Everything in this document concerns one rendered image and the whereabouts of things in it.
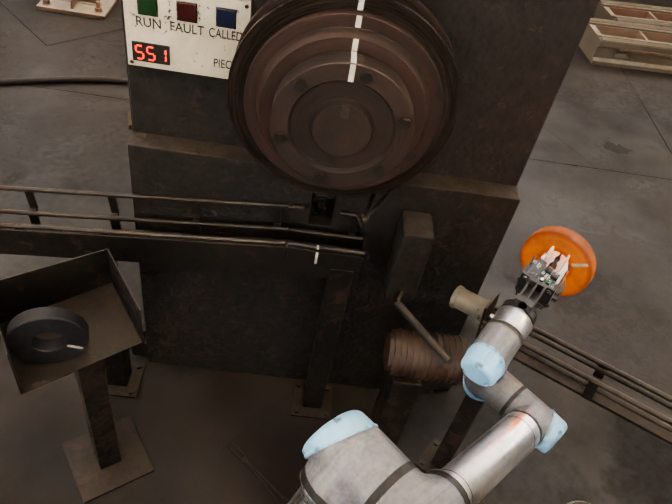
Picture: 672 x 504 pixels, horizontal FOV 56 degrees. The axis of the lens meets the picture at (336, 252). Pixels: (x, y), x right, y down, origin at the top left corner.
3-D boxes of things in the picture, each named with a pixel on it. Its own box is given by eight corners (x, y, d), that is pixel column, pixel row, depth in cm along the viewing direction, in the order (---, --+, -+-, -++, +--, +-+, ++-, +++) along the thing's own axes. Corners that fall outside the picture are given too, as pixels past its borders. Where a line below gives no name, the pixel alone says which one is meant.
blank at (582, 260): (534, 287, 145) (528, 295, 143) (520, 226, 140) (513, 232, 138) (602, 291, 134) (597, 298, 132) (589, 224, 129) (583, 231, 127)
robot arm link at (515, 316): (518, 351, 124) (482, 328, 127) (529, 335, 126) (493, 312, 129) (527, 334, 118) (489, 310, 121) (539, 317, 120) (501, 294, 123)
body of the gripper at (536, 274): (570, 272, 124) (540, 315, 119) (557, 294, 131) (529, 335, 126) (535, 252, 126) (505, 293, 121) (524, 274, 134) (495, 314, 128)
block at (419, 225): (382, 271, 175) (401, 206, 159) (411, 275, 176) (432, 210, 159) (383, 300, 167) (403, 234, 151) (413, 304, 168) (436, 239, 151)
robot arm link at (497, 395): (494, 423, 128) (504, 402, 119) (452, 384, 133) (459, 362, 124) (519, 398, 131) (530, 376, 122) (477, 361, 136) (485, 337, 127)
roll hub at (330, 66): (267, 163, 134) (278, 39, 115) (396, 181, 136) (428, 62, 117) (263, 179, 130) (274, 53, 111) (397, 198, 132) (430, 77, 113)
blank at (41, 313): (-4, 344, 132) (-5, 357, 130) (21, 299, 124) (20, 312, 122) (72, 356, 141) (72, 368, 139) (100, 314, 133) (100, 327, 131)
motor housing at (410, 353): (356, 422, 204) (391, 316, 167) (423, 429, 206) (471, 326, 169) (356, 459, 195) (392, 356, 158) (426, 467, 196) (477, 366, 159)
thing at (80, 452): (42, 452, 182) (-18, 284, 132) (132, 414, 194) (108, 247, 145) (63, 513, 171) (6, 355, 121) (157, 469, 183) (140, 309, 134)
